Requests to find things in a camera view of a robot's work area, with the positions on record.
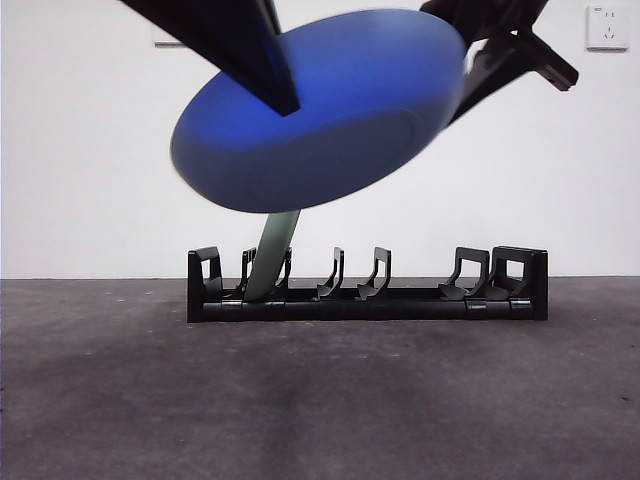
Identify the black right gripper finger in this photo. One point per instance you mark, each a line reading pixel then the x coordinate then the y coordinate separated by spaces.
pixel 490 15
pixel 500 70

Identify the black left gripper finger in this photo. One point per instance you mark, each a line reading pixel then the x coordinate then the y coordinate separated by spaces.
pixel 225 40

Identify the blue round plate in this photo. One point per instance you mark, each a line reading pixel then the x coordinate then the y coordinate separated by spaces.
pixel 325 140

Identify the pale green round plate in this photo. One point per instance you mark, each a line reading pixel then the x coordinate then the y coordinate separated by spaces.
pixel 270 260

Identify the black plate rack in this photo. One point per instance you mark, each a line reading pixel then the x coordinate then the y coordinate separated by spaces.
pixel 380 312

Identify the white wall socket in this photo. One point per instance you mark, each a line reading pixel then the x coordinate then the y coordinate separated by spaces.
pixel 607 30
pixel 160 42

